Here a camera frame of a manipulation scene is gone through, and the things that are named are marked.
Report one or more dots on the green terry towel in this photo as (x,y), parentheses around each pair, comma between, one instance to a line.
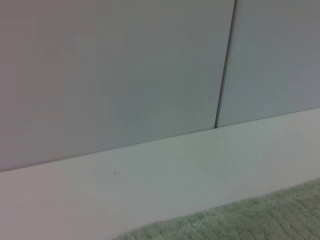
(250,217)

